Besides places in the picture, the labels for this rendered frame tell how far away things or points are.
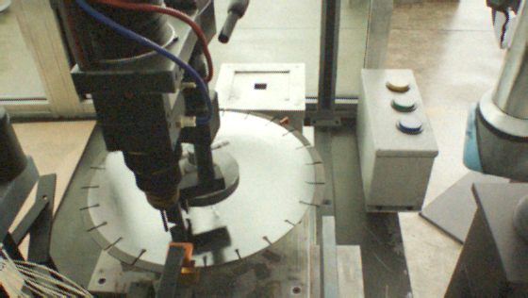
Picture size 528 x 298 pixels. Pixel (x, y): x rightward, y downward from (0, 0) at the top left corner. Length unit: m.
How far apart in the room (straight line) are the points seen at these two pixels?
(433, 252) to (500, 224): 0.94
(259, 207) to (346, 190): 0.36
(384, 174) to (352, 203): 0.11
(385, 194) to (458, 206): 1.19
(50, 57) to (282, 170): 0.70
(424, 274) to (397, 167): 1.00
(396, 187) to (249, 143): 0.29
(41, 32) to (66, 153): 0.28
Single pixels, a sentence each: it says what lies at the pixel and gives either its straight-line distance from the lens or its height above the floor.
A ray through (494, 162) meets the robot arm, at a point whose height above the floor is 0.91.
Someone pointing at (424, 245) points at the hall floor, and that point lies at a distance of 1.93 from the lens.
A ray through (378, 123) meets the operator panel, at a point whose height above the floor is 0.90.
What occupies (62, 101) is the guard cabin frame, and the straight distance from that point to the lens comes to 1.28.
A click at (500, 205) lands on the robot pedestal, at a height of 0.75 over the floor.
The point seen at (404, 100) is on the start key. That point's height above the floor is 0.91.
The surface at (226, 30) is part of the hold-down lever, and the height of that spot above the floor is 1.21.
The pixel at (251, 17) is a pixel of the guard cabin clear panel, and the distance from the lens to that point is 1.07.
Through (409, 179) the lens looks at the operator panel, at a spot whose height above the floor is 0.83.
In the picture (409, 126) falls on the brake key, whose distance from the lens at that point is 0.89.
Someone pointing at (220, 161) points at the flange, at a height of 0.96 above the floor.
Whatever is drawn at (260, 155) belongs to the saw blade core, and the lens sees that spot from 0.73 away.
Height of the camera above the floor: 1.41
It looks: 41 degrees down
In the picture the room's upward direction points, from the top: 4 degrees counter-clockwise
